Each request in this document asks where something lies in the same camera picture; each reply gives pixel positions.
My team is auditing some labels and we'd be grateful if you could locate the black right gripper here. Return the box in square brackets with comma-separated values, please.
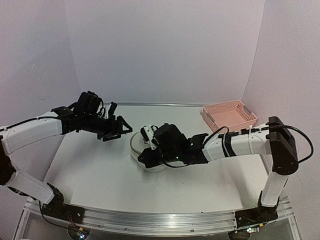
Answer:
[138, 147, 181, 170]

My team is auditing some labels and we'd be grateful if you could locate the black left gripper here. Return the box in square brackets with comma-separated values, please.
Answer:
[81, 112, 133, 142]

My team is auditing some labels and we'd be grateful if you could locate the white mesh laundry bag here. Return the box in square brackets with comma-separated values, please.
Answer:
[129, 132, 166, 173]

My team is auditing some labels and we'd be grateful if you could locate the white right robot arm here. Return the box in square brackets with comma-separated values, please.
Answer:
[135, 116, 314, 222]

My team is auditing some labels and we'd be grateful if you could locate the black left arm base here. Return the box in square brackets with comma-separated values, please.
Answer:
[40, 183, 85, 224]

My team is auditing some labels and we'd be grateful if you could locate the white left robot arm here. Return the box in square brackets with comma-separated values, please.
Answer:
[0, 91, 133, 219]

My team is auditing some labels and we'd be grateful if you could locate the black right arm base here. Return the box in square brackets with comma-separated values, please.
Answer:
[234, 192, 280, 230]

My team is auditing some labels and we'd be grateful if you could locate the pink plastic basket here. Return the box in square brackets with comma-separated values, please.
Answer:
[202, 100, 258, 132]

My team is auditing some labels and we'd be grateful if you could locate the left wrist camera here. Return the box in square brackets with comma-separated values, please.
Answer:
[105, 101, 118, 119]

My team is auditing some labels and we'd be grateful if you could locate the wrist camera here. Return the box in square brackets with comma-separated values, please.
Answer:
[105, 101, 118, 119]
[140, 124, 158, 150]

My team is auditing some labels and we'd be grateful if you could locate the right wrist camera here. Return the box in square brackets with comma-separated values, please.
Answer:
[140, 124, 158, 150]

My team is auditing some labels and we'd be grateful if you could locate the aluminium front rail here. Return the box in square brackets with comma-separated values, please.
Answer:
[13, 196, 301, 240]

